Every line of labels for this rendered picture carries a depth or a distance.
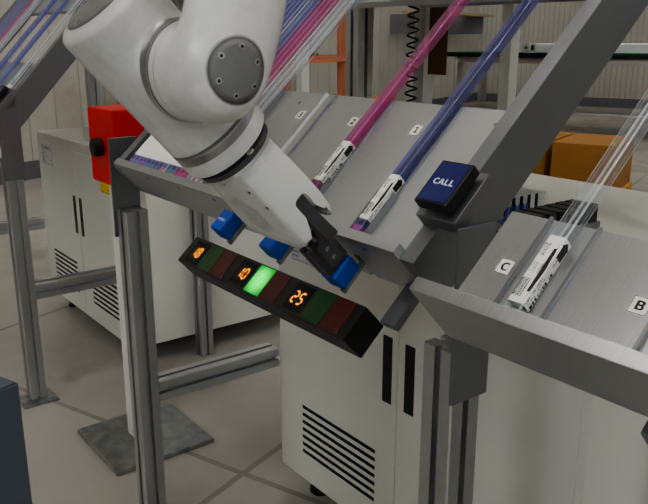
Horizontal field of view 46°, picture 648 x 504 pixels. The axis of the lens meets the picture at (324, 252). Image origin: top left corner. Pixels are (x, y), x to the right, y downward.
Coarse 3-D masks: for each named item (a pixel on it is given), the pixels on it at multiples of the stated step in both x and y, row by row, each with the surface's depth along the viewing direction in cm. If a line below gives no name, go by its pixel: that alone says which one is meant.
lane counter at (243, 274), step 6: (246, 264) 88; (252, 264) 88; (240, 270) 88; (246, 270) 88; (252, 270) 87; (234, 276) 88; (240, 276) 87; (246, 276) 87; (234, 282) 87; (240, 282) 87
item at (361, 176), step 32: (288, 96) 106; (320, 96) 101; (288, 128) 101; (320, 128) 96; (352, 128) 92; (384, 128) 88; (416, 128) 84; (448, 128) 81; (480, 128) 78; (320, 160) 91; (352, 160) 88; (384, 160) 84; (448, 160) 78; (352, 192) 84; (416, 192) 78; (352, 224) 79; (384, 224) 77; (416, 224) 75
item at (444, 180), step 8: (440, 168) 70; (448, 168) 70; (456, 168) 69; (464, 168) 69; (440, 176) 70; (448, 176) 69; (456, 176) 68; (432, 184) 70; (440, 184) 69; (448, 184) 68; (456, 184) 68; (424, 192) 70; (432, 192) 69; (440, 192) 68; (448, 192) 68; (432, 200) 68; (440, 200) 68
